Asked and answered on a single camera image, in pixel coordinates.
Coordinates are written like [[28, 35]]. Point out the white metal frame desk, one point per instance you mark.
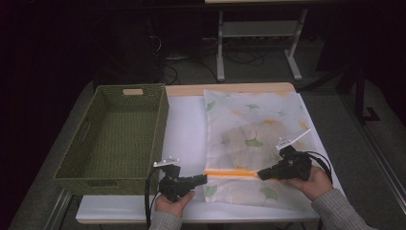
[[220, 48]]

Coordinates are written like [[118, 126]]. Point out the metal rail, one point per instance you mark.
[[383, 166], [59, 207]]

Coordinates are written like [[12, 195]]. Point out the person's left hand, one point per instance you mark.
[[172, 207]]

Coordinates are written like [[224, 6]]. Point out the black metal stand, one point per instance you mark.
[[360, 96]]

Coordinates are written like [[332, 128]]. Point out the white leaf-print laundry bag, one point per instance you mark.
[[255, 108]]

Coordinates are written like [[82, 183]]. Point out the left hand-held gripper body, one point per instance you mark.
[[174, 187]]

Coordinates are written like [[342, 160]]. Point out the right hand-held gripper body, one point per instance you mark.
[[293, 166]]

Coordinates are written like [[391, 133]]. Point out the wooden table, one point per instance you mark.
[[223, 87]]

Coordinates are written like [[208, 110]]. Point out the person's right hand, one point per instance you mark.
[[316, 185]]

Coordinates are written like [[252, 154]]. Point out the green woven basket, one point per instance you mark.
[[118, 140]]

